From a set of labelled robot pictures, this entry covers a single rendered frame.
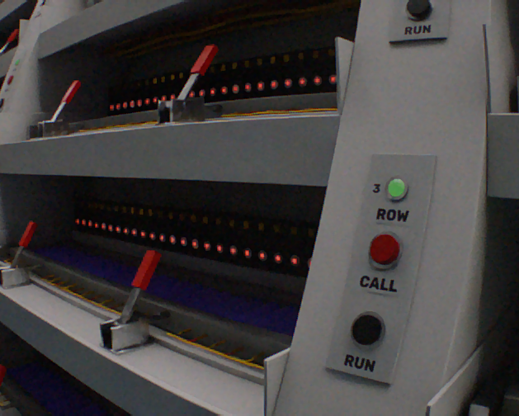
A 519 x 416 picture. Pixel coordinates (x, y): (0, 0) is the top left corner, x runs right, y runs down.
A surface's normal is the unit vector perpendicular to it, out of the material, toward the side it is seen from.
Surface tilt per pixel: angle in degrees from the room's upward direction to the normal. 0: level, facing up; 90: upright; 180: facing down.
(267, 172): 111
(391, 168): 90
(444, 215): 90
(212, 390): 21
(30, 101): 90
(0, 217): 90
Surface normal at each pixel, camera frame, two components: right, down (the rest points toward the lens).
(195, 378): 0.00, -0.99
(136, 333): 0.76, 0.07
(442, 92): -0.61, -0.27
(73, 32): -0.65, 0.09
